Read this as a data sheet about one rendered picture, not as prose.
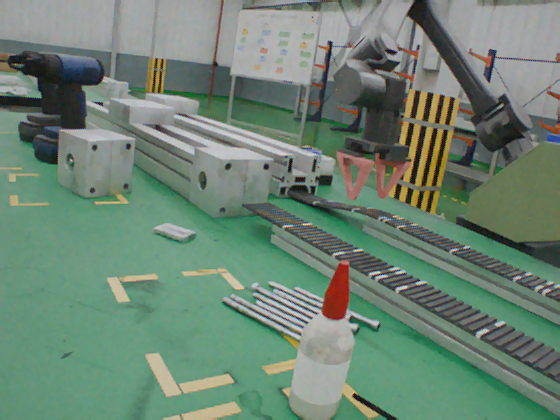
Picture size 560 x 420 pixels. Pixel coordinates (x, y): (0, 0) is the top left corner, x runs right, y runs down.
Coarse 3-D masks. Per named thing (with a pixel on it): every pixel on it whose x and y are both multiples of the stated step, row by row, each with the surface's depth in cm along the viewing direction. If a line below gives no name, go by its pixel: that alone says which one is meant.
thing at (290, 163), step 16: (192, 128) 120; (208, 128) 112; (224, 128) 119; (224, 144) 106; (240, 144) 100; (256, 144) 96; (272, 144) 103; (288, 160) 90; (304, 160) 95; (320, 160) 95; (272, 176) 94; (288, 176) 91; (304, 176) 93; (272, 192) 92
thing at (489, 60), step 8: (480, 56) 784; (488, 56) 802; (488, 64) 803; (488, 72) 805; (488, 80) 817; (536, 96) 733; (464, 112) 812; (472, 112) 818; (544, 128) 681; (552, 128) 688; (456, 136) 813; (472, 144) 844; (472, 152) 855; (448, 160) 830; (456, 160) 839; (464, 160) 851; (472, 160) 857
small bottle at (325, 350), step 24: (336, 288) 30; (336, 312) 30; (312, 336) 30; (336, 336) 30; (312, 360) 30; (336, 360) 30; (312, 384) 31; (336, 384) 31; (312, 408) 31; (336, 408) 32
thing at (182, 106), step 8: (152, 96) 137; (160, 96) 139; (168, 96) 140; (176, 96) 146; (168, 104) 131; (176, 104) 132; (184, 104) 134; (192, 104) 135; (176, 112) 133; (184, 112) 135; (192, 112) 136
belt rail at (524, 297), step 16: (368, 224) 77; (384, 224) 74; (384, 240) 74; (400, 240) 72; (416, 240) 69; (416, 256) 69; (432, 256) 67; (448, 256) 64; (464, 272) 62; (480, 272) 60; (496, 288) 59; (512, 288) 57; (528, 288) 55; (528, 304) 55; (544, 304) 54
